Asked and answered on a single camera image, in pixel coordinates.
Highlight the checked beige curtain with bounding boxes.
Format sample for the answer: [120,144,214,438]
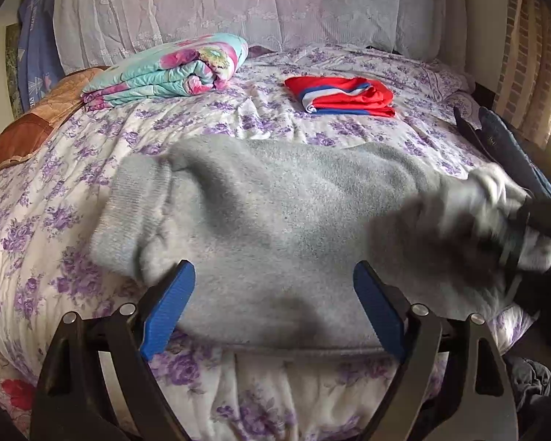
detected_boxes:
[493,0,551,148]

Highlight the white lace cover cloth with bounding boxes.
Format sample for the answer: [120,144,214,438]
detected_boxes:
[53,0,469,74]

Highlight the dark clothes heap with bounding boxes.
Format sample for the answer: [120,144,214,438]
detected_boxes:
[505,356,551,409]

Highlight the dark garment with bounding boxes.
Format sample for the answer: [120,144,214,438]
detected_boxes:
[454,107,492,157]

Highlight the green patterned panel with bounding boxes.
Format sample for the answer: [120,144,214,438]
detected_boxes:
[4,25,25,118]

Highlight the folded floral quilt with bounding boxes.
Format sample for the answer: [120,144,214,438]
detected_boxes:
[80,32,249,110]

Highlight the lilac pillow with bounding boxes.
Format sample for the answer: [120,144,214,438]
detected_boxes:
[441,87,477,111]

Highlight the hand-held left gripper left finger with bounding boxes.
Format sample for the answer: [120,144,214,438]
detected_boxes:
[30,259,196,441]

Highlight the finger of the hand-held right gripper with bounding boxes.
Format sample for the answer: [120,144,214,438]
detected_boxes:
[516,192,551,243]

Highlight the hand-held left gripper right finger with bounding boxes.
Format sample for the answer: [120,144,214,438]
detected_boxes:
[353,261,519,441]

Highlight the brown pillow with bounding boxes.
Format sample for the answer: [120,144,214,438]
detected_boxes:
[0,67,111,171]

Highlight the red floral blanket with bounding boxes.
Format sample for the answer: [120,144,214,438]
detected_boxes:
[0,335,40,423]

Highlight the grey fleece sweater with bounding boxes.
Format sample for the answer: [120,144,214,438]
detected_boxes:
[91,137,551,359]

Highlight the folded red shorts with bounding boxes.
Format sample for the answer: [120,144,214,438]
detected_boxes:
[284,75,396,118]

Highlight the bed with purple floral sheet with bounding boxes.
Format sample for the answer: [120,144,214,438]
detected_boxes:
[0,43,538,441]

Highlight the blue patterned cloth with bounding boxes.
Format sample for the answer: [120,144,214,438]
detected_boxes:
[16,0,65,113]

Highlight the blue jeans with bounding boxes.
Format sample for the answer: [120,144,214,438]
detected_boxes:
[478,105,551,203]

